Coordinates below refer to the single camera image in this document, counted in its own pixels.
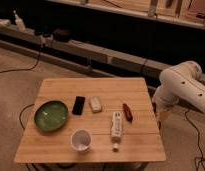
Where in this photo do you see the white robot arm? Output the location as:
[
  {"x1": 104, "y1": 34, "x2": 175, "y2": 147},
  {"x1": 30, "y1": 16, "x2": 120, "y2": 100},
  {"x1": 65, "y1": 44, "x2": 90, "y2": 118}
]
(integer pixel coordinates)
[{"x1": 152, "y1": 61, "x2": 205, "y2": 123}]

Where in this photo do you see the green ceramic bowl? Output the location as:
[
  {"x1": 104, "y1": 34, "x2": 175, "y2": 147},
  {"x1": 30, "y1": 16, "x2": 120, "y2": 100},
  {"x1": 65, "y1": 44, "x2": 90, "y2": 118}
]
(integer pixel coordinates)
[{"x1": 34, "y1": 101, "x2": 68, "y2": 132}]

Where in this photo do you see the white squeeze bottle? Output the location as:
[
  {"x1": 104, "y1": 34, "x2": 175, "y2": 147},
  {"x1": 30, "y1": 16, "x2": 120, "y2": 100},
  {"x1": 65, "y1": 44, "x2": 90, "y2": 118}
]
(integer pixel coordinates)
[{"x1": 111, "y1": 112, "x2": 123, "y2": 151}]

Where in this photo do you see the wooden table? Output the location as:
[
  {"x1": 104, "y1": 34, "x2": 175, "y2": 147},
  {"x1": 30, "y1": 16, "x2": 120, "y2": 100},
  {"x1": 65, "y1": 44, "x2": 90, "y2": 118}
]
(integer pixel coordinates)
[{"x1": 14, "y1": 78, "x2": 166, "y2": 163}]

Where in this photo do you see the white soap bar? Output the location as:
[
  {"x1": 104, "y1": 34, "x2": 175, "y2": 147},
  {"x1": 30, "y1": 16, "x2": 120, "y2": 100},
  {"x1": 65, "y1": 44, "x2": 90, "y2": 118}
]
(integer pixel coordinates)
[{"x1": 89, "y1": 96, "x2": 102, "y2": 113}]

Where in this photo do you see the black smartphone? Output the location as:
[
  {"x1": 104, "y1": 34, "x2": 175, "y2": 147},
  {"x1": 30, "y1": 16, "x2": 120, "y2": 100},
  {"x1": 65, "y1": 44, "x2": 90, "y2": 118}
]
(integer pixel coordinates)
[{"x1": 72, "y1": 96, "x2": 85, "y2": 115}]

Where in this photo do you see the black round object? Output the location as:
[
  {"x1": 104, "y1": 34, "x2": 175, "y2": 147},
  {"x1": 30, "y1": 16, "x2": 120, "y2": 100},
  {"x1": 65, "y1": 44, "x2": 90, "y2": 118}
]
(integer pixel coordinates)
[{"x1": 53, "y1": 29, "x2": 71, "y2": 42}]

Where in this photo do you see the white spray bottle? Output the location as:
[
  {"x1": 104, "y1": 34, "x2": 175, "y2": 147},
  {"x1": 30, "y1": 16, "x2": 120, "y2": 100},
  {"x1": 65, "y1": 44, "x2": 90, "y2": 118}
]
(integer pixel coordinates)
[{"x1": 13, "y1": 11, "x2": 26, "y2": 31}]

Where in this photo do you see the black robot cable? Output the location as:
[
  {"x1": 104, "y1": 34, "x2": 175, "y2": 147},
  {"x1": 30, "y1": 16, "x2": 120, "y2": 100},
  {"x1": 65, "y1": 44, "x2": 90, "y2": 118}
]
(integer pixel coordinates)
[{"x1": 183, "y1": 108, "x2": 205, "y2": 171}]

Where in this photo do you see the black cable on floor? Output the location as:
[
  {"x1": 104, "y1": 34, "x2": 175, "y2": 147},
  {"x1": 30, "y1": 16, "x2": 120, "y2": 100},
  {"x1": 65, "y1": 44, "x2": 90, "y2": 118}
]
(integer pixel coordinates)
[{"x1": 0, "y1": 46, "x2": 43, "y2": 76}]

